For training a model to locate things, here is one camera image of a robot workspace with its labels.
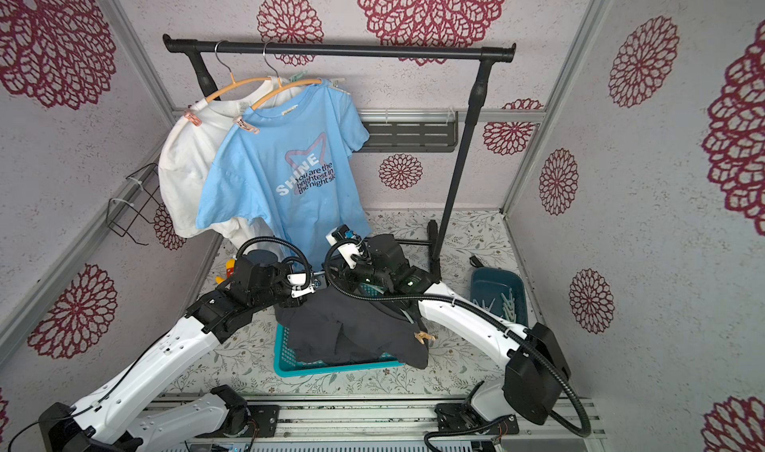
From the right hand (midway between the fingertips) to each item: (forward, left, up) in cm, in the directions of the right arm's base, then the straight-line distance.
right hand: (324, 261), depth 71 cm
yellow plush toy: (+12, +37, -22) cm, 45 cm away
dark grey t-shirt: (-9, -1, -15) cm, 17 cm away
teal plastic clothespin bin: (+10, -52, -30) cm, 61 cm away
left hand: (+1, +5, -5) cm, 7 cm away
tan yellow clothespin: (-12, -24, -13) cm, 30 cm away
